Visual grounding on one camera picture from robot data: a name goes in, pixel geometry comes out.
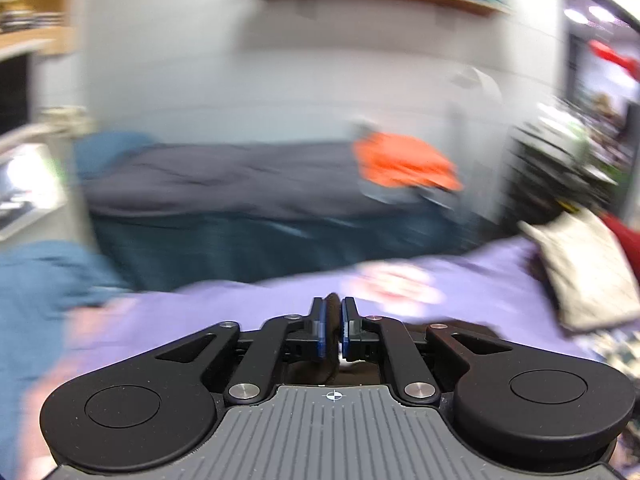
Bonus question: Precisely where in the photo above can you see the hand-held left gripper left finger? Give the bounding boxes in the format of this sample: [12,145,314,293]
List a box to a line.
[156,296,330,407]

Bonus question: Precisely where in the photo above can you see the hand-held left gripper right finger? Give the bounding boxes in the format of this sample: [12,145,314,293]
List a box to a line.
[341,296,513,407]

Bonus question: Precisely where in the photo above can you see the dark brown garment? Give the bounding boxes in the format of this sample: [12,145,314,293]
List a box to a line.
[287,291,381,387]

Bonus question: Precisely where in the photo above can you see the purple floral bedsheet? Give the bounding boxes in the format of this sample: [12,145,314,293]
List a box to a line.
[20,235,640,480]

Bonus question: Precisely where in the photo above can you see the dark teal bed cover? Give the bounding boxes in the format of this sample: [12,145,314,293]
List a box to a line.
[90,195,496,293]

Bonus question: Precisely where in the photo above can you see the orange cloth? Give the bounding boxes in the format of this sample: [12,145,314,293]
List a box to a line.
[352,131,463,193]

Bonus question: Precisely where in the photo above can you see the grey quilt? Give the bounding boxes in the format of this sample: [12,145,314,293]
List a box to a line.
[75,140,381,221]

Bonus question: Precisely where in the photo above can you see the white polka-dot garment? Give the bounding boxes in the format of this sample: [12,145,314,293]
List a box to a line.
[517,207,640,333]

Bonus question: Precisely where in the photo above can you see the green checkered cloth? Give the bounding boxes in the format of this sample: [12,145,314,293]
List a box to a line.
[595,327,640,376]

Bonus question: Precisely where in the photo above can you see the teal blanket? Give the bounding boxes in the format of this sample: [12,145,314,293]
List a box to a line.
[0,130,156,461]

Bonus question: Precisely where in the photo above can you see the red cloth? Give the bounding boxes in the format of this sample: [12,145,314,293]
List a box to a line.
[600,212,640,281]

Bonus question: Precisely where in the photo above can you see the glass door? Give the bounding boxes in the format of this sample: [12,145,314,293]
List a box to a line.
[560,0,640,221]

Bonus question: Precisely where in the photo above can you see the red object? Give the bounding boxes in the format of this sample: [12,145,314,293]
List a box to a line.
[587,39,640,78]

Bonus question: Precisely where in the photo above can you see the wooden shelf unit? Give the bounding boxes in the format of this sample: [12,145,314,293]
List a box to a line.
[0,0,77,63]

